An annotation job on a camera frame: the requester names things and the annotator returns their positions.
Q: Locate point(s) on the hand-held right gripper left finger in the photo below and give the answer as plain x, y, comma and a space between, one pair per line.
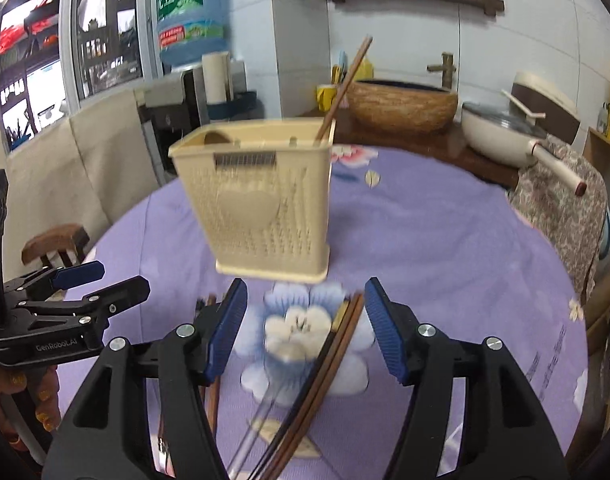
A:
227, 332

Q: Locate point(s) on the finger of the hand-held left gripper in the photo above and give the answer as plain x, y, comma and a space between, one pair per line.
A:
80, 273
130, 287

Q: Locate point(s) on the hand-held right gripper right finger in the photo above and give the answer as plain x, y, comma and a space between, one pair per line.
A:
385, 330

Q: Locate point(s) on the brown wooden chopstick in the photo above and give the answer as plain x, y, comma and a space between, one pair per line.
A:
321, 375
213, 405
347, 80
337, 355

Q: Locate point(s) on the dark chopstick with gold tip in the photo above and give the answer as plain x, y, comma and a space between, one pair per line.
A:
305, 385

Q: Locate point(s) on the clear plastic spoon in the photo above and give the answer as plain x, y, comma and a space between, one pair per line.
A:
250, 440

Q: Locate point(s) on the cream plastic utensil holder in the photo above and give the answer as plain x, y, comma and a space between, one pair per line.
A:
260, 210

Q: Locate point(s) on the person's left hand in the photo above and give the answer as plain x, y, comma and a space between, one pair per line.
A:
45, 400

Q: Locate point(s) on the wooden chair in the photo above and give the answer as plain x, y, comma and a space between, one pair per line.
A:
52, 242

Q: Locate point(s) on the purple floral tablecloth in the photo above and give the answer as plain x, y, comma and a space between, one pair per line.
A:
435, 260

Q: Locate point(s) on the beige cloth cover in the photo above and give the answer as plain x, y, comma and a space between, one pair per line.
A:
85, 160

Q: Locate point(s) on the brown wooden spoon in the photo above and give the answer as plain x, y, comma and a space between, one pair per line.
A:
221, 136

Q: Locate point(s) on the water dispenser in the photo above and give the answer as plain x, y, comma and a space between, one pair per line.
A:
170, 110

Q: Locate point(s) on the floral patterned cloth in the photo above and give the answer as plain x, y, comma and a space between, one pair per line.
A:
560, 210

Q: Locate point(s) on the cream frying pan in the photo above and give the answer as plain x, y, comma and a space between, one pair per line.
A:
505, 147

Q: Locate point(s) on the cream paper roll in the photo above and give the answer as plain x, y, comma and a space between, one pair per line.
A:
216, 77

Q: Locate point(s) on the glass pan lid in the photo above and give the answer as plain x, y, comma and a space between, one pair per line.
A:
500, 120

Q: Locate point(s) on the bronze faucet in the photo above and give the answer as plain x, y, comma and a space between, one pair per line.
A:
447, 67

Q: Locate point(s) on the blue water jug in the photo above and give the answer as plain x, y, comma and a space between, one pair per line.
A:
192, 15

